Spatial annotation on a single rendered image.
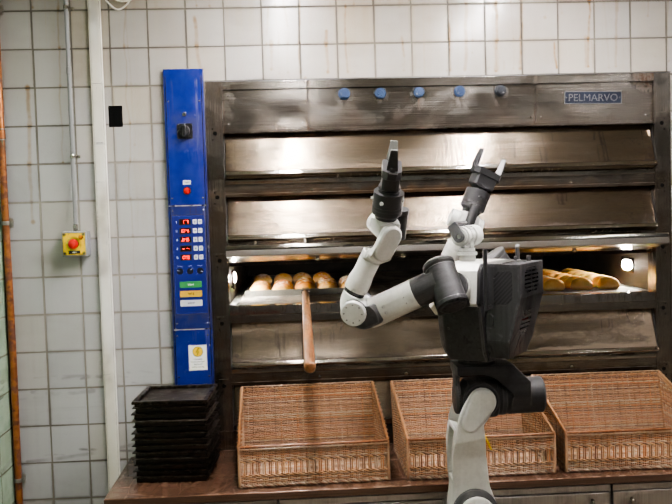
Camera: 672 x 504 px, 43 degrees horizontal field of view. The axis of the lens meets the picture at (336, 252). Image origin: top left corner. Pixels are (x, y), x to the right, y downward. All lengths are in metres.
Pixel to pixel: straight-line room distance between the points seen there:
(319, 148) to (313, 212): 0.26
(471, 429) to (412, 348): 0.96
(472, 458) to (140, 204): 1.69
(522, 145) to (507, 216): 0.30
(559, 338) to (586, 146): 0.81
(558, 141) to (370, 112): 0.80
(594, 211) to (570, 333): 0.52
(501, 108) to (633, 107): 0.56
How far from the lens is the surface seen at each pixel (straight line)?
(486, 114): 3.64
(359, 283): 2.51
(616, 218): 3.76
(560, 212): 3.69
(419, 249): 3.41
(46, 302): 3.67
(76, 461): 3.77
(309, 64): 3.56
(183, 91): 3.54
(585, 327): 3.77
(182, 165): 3.51
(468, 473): 2.77
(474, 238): 2.70
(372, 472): 3.19
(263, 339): 3.57
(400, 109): 3.58
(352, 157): 3.52
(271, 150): 3.53
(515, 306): 2.56
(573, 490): 3.30
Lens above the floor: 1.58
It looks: 3 degrees down
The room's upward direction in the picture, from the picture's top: 2 degrees counter-clockwise
